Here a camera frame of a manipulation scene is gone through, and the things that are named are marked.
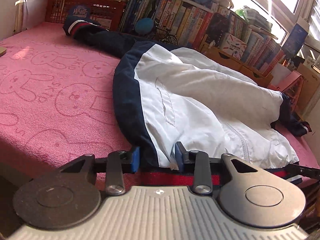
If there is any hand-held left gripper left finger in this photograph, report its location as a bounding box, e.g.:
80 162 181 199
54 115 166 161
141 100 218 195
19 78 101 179
60 147 140 196

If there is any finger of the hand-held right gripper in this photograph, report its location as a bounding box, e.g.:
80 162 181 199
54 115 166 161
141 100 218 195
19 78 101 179
287 164 320 180

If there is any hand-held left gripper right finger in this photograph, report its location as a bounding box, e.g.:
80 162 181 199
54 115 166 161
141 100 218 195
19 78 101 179
175 141 265 195

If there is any white and navy jacket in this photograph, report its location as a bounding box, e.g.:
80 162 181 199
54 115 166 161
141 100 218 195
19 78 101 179
62 15 312 200

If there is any cardboard box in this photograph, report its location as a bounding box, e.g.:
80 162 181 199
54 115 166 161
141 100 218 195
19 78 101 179
296 62 320 117

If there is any pink printed case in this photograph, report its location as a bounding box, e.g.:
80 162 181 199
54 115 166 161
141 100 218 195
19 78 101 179
269 70 304 113

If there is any white paper board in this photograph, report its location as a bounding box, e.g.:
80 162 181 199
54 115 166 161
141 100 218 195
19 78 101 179
270 67 293 87

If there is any pink rabbit print towel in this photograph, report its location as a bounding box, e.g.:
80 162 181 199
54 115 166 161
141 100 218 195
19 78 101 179
0 21 320 190

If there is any wooden drawer organizer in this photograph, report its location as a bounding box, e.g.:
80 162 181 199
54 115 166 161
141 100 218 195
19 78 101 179
200 34 274 87

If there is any miniature black bicycle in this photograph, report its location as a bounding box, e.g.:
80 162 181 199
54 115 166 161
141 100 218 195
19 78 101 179
154 21 178 46

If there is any white printed carton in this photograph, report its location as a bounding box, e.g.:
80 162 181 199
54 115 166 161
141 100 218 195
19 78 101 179
220 33 248 60

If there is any row of pink spined books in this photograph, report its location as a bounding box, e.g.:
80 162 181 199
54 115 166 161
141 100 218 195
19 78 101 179
241 31 287 77

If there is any dark blue box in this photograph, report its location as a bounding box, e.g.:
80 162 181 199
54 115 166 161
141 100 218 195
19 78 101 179
281 23 309 59

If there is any blue plush ball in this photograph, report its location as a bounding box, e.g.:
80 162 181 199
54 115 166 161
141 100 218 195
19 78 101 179
135 18 153 34

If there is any row of children's books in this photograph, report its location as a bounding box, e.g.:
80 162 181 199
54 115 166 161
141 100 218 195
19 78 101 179
119 0 218 48

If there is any row of green spined books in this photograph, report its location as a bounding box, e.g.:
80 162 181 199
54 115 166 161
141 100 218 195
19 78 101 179
226 11 252 42

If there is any red plastic crate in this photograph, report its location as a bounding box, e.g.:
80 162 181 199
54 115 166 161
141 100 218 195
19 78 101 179
45 0 127 30

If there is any stack of pale folders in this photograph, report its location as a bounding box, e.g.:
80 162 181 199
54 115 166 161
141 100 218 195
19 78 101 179
244 7 278 39

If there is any white window frame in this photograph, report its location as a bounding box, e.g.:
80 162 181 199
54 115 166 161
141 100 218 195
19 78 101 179
244 0 320 65

